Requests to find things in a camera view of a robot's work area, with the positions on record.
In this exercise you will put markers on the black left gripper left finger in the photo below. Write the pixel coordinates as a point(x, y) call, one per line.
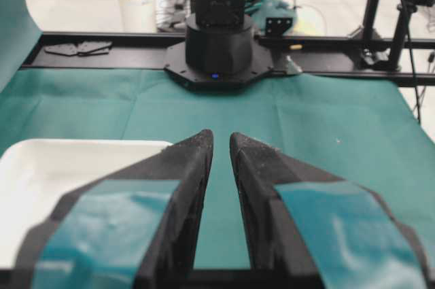
point(125, 229)

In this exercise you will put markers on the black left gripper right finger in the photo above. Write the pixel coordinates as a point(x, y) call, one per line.
point(316, 229)

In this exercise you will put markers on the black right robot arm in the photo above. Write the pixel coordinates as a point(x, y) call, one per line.
point(219, 50)

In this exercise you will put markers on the white plastic case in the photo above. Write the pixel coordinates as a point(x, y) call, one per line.
point(36, 173)

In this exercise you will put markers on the green table cloth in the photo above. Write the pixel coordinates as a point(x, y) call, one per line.
point(360, 130)

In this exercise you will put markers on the white bucket with items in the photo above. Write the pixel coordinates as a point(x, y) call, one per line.
point(138, 16)

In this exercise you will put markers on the black flat bracket plates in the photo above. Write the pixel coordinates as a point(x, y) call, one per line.
point(85, 48)

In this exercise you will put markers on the black aluminium frame rail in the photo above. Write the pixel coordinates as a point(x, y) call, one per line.
point(322, 56)

